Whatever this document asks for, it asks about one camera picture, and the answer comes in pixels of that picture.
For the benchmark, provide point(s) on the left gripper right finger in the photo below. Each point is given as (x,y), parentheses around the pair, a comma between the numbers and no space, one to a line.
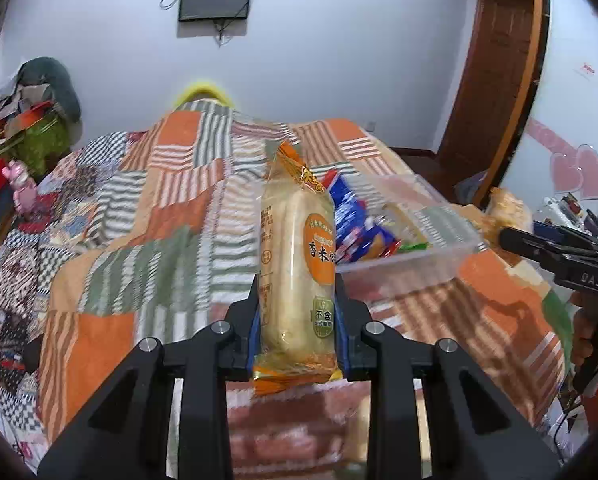
(474,431)

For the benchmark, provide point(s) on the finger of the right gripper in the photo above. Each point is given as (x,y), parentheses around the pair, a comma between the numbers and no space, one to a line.
(532,247)
(562,235)

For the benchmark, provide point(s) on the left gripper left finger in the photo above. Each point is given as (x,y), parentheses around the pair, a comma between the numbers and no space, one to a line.
(122,431)

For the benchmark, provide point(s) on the clear plastic storage bin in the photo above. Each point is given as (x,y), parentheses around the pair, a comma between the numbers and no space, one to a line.
(409,254)

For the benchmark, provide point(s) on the blue biscuit bag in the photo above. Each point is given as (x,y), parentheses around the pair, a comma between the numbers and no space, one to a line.
(358,235)

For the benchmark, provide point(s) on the orange rice cracker pack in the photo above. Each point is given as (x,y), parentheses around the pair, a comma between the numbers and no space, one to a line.
(296,281)

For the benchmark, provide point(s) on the clear cracker sleeve pack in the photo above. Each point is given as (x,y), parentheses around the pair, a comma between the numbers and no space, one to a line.
(505,210)

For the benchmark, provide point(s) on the person's right hand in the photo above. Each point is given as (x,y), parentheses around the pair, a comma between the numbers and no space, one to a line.
(584,323)

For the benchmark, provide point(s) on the green wrapped snack pack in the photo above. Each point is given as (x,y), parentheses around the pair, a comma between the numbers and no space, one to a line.
(412,247)

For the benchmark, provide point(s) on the white wardrobe with hearts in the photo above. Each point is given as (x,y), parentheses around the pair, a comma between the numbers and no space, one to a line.
(558,150)

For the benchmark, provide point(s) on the brown wooden door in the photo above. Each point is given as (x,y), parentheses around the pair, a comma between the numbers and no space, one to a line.
(495,93)

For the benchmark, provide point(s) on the checkered patchwork quilt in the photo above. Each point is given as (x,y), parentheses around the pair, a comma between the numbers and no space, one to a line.
(29,259)

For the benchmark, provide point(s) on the pink plush toy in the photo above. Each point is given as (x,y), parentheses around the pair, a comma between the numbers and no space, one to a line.
(23,186)

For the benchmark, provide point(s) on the green gift box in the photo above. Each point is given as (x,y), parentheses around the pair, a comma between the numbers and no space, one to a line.
(40,147)

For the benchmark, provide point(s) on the yellow pillow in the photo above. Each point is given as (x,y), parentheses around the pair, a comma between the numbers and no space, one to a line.
(203,90)

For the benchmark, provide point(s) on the grey plush cushion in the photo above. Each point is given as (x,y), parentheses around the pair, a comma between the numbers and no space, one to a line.
(45,70)

